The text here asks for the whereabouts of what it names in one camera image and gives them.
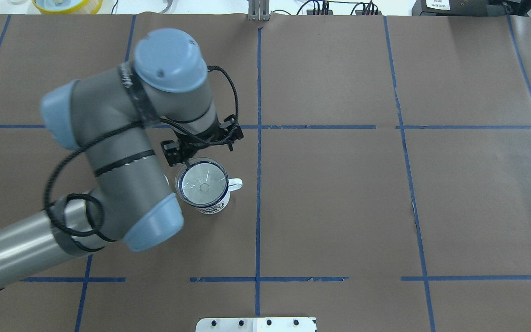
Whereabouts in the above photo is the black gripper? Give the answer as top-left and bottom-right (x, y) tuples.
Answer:
(161, 116), (244, 167)

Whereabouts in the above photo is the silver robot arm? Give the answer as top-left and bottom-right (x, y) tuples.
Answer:
(0, 28), (244, 291)

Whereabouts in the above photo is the white enamel cup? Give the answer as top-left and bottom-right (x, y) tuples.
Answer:
(175, 158), (244, 215)

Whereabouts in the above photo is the yellow tape roll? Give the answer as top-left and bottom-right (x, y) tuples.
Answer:
(31, 0), (103, 15)

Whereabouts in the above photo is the brown paper table cover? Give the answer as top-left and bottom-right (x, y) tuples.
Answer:
(0, 12), (531, 332)

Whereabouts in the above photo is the black computer box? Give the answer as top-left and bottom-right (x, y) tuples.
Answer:
(411, 0), (514, 17)

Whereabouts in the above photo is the aluminium frame post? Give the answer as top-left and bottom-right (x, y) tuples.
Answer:
(247, 0), (271, 22)

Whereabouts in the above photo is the white pedestal column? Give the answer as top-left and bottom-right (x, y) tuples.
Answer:
(195, 317), (318, 332)

